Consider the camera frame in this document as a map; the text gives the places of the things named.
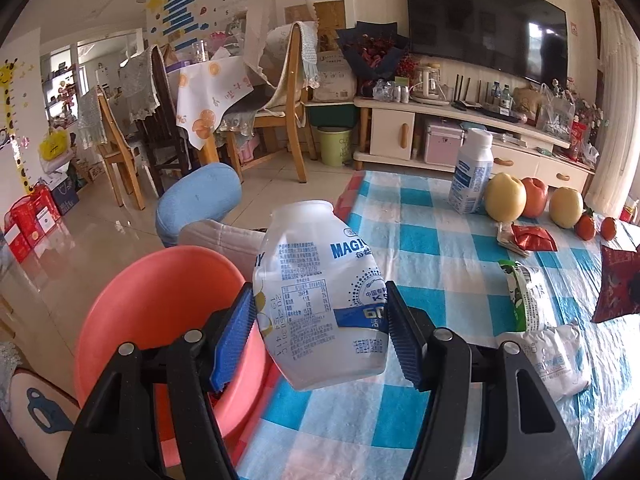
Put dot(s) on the giraffe height chart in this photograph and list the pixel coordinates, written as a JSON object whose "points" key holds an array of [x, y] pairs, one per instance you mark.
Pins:
{"points": [[12, 110]]}

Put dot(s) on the black router with antennas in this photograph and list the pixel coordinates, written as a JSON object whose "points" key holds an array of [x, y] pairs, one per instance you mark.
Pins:
{"points": [[470, 102]]}

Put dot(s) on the white electric kettle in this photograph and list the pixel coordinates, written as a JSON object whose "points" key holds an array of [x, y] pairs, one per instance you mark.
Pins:
{"points": [[427, 85]]}

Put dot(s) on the crushed white plastic bottle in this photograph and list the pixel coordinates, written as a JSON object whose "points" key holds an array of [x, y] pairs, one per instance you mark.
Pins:
{"points": [[310, 285]]}

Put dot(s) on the brown gift bag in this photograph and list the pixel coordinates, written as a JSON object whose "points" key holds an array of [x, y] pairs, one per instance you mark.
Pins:
{"points": [[526, 102]]}

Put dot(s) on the upright white plastic bottle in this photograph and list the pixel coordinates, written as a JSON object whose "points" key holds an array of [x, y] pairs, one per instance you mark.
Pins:
{"points": [[470, 180]]}

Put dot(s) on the cushion with blue figure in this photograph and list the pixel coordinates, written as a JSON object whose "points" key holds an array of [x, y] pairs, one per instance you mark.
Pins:
{"points": [[35, 405]]}

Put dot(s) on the red apple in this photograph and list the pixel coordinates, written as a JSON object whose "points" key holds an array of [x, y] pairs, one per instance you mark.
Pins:
{"points": [[536, 197]]}

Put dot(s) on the light wooden chair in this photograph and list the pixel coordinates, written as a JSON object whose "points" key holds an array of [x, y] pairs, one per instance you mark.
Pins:
{"points": [[115, 150]]}

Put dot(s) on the orange print table cloth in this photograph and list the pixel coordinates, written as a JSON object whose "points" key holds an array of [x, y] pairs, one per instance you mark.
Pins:
{"points": [[200, 100]]}

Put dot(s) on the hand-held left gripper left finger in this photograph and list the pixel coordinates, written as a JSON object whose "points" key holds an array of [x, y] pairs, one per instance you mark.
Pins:
{"points": [[232, 340]]}

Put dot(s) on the dark red patterned bag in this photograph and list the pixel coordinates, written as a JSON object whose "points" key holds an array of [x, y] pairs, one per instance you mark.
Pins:
{"points": [[620, 280]]}

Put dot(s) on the light blue stool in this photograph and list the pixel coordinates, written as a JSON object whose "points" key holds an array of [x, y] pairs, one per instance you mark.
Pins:
{"points": [[195, 200]]}

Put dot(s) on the small water bottle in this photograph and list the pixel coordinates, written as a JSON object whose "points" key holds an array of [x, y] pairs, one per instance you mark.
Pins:
{"points": [[506, 97], [495, 94]]}

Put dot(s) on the dark wrapped flower bouquet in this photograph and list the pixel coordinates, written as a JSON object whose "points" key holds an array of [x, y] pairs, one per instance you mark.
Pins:
{"points": [[372, 50]]}

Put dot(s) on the small yellow pear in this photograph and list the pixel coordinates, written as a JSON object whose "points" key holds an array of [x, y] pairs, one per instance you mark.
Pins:
{"points": [[505, 197]]}

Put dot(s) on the blue checked plastic tablecloth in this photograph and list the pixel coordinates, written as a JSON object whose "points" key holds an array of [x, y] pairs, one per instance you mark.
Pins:
{"points": [[440, 260]]}

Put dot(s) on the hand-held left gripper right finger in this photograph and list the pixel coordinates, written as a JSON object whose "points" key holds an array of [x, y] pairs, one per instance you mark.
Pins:
{"points": [[405, 345]]}

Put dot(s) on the red snack wrapper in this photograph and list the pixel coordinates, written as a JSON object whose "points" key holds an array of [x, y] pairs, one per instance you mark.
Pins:
{"points": [[535, 239]]}

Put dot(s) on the clear plastic bag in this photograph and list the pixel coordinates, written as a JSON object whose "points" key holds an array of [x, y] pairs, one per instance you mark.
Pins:
{"points": [[555, 112]]}

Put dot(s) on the yellow bag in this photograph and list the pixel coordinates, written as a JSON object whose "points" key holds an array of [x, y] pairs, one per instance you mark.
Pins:
{"points": [[54, 145]]}

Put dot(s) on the red gift box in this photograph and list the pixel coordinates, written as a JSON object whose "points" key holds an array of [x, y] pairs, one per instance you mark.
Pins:
{"points": [[32, 222]]}

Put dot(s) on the wooden chair with lace cover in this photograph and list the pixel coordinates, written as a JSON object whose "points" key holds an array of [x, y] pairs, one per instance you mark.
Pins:
{"points": [[295, 85]]}

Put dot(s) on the black flat television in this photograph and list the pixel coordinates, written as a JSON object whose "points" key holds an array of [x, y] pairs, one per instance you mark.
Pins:
{"points": [[475, 20]]}

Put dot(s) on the cream television cabinet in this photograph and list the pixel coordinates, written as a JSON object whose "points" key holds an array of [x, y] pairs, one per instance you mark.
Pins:
{"points": [[390, 130]]}

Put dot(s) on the large yellow pear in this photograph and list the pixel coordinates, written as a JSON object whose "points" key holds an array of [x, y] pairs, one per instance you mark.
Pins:
{"points": [[566, 207]]}

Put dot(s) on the colourful wall poster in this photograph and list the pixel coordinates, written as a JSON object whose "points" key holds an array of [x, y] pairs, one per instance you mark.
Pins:
{"points": [[180, 0]]}

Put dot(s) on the white rice sack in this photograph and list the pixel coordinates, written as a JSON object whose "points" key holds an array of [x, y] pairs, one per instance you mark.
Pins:
{"points": [[332, 80]]}

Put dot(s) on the lace covered standing air conditioner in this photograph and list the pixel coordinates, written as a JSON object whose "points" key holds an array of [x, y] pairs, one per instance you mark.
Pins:
{"points": [[617, 110]]}

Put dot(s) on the green waste bin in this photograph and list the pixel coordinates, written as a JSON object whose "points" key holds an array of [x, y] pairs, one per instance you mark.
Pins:
{"points": [[335, 147]]}

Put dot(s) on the plain tangerine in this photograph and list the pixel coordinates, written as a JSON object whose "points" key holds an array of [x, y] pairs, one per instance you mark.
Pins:
{"points": [[608, 228]]}

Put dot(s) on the cream snack wrapper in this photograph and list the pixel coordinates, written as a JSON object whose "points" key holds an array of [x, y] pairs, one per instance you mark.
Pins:
{"points": [[504, 240]]}

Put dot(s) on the dark wooden chair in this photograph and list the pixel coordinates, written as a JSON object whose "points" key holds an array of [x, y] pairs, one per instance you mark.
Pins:
{"points": [[162, 120]]}

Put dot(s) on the white pouch blue feather print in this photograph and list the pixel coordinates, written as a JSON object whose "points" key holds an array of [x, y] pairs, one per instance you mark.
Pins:
{"points": [[550, 360]]}

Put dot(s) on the pink plastic basin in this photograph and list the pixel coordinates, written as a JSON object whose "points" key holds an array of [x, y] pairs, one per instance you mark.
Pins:
{"points": [[150, 300]]}

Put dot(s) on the white cloth cushion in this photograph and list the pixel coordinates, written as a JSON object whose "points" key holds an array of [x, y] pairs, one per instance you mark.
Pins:
{"points": [[220, 245]]}

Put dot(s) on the pink metal case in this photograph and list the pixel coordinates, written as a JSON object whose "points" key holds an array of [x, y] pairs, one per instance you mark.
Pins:
{"points": [[442, 142]]}

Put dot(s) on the green white pouch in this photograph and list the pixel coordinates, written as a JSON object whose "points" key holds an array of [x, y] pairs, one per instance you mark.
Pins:
{"points": [[530, 300]]}

